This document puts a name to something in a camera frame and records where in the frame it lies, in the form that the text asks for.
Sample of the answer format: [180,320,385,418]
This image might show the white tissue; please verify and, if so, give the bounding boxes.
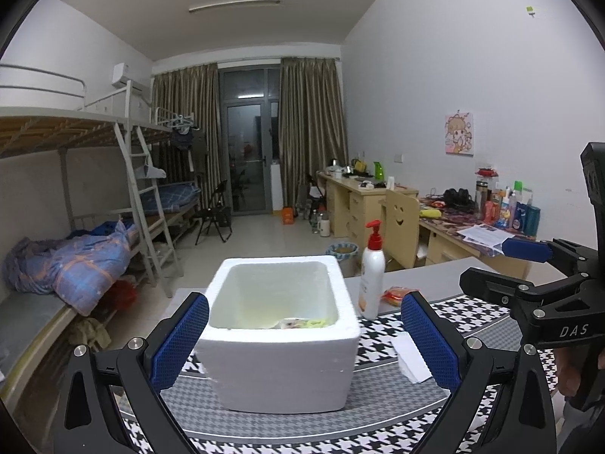
[391,332,432,384]

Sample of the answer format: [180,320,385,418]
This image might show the anime girl poster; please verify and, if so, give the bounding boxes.
[444,111,474,156]

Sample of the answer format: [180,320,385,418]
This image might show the white metal bunk bed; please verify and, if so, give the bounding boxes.
[0,62,204,342]

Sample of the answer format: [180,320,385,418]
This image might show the printed paper sheets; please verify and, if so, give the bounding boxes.
[458,224,514,252]

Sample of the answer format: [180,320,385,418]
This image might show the white styrofoam box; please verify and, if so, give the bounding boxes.
[195,255,360,414]

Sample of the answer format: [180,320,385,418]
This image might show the white air conditioner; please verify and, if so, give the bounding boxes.
[112,62,149,95]

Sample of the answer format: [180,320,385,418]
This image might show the brown curtains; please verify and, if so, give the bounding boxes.
[152,56,349,213]

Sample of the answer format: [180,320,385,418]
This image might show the wooden smiley chair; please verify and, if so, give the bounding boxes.
[383,191,419,269]

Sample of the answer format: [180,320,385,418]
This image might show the wooden desk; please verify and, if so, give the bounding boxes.
[318,173,530,279]

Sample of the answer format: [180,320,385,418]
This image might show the blue rimmed waste bin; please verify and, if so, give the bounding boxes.
[325,242,359,278]

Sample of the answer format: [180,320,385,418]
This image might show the person's right hand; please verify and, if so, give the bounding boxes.
[554,347,580,398]

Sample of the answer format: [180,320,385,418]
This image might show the group of toiletry bottles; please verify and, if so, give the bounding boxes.
[475,166,540,238]

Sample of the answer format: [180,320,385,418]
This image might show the houndstooth table cloth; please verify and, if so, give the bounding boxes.
[110,292,561,454]

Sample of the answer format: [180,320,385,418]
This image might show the green snack packet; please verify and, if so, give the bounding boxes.
[271,317,330,330]

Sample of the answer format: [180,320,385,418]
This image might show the orange floor container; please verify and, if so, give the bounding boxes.
[281,207,295,225]

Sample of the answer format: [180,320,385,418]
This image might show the blue plaid blanket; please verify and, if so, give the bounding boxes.
[2,220,137,317]

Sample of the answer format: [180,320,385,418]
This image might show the black folding chair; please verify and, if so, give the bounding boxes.
[195,180,233,245]

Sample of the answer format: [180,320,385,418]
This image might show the red snack packet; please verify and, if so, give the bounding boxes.
[382,287,417,308]

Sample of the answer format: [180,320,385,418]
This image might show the white pump lotion bottle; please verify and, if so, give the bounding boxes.
[358,219,386,320]

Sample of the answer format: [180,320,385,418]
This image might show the ceiling tube light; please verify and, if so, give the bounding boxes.
[188,0,282,13]

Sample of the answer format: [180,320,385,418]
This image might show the glass balcony door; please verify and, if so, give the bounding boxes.
[219,65,280,215]

